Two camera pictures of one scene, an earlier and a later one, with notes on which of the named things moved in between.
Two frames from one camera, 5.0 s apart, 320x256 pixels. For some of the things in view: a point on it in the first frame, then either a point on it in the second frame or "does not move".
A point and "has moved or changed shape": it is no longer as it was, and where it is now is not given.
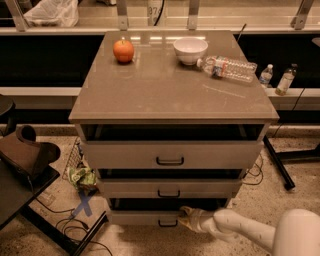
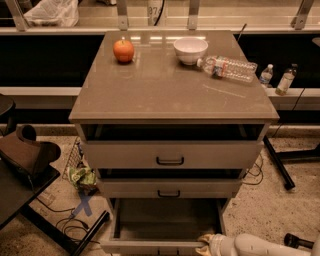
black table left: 19,186 does not move
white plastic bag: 53,13 does not move
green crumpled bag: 80,176 does not move
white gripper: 199,221 to 218,242
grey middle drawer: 169,188 does not move
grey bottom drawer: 155,212 has moved or changed shape
